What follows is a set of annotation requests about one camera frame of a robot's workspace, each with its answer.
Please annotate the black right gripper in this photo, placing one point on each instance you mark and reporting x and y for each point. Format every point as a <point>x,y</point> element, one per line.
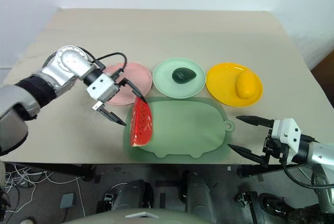
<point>270,146</point>

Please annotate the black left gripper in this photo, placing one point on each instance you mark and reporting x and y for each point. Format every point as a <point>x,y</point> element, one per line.
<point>119,81</point>

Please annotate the red watermelon slice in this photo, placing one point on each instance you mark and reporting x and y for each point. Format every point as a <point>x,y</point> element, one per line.
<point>142,122</point>

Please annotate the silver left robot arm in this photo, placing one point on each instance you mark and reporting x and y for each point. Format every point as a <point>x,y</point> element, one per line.
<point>65,68</point>

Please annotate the pink plate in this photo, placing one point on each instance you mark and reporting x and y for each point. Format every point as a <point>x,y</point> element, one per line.
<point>138,80</point>

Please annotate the pale green plate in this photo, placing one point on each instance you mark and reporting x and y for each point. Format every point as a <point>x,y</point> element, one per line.
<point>167,85</point>

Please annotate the yellow plate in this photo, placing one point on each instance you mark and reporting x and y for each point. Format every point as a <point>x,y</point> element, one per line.
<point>221,88</point>

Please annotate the yellow mango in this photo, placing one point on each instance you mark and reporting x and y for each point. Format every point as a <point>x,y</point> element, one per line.
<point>246,84</point>

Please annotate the green pig-shaped mat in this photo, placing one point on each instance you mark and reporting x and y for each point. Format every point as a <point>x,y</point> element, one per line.
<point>182,127</point>

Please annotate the dark green avocado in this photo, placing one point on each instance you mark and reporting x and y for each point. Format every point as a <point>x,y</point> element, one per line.
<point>182,75</point>

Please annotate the shiny black shoe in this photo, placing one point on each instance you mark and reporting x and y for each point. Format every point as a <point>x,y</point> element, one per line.
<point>274,204</point>

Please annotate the dark grey rounded shape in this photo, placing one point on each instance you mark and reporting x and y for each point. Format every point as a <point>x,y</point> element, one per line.
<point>199,195</point>
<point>130,195</point>

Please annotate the brown wooden furniture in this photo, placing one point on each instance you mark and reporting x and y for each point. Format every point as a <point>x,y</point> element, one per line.
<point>324,68</point>

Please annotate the grey foot pedal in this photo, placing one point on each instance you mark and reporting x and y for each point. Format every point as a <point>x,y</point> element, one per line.
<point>67,201</point>

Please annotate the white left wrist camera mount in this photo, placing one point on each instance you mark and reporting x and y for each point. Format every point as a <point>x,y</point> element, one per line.
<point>103,87</point>

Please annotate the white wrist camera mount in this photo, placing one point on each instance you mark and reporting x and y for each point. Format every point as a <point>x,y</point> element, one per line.
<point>285,135</point>
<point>103,87</point>

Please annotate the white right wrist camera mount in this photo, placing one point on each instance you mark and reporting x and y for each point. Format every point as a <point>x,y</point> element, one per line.
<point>285,135</point>

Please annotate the black table frame bar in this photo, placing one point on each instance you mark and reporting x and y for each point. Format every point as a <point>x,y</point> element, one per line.
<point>263,169</point>
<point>65,169</point>

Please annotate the black metal stand frame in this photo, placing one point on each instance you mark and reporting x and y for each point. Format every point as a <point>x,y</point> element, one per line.
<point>250,204</point>

